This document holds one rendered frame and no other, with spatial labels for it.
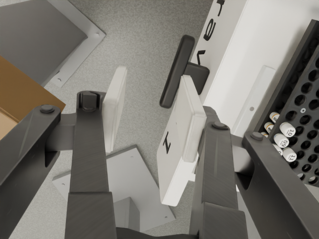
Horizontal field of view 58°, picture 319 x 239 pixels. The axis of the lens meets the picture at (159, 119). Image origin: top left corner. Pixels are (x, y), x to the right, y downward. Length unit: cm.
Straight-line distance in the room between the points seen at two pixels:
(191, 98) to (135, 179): 128
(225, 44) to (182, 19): 93
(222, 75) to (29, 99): 26
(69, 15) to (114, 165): 69
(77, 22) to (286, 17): 92
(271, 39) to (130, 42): 88
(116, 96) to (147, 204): 140
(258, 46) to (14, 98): 30
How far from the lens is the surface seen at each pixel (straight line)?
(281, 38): 38
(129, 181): 145
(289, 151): 36
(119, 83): 17
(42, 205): 167
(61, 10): 120
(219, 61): 27
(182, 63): 27
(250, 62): 37
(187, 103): 17
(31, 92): 43
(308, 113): 35
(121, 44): 120
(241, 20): 26
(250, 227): 81
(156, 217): 161
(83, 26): 119
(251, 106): 38
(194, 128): 15
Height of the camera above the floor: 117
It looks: 64 degrees down
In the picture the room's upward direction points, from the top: 173 degrees clockwise
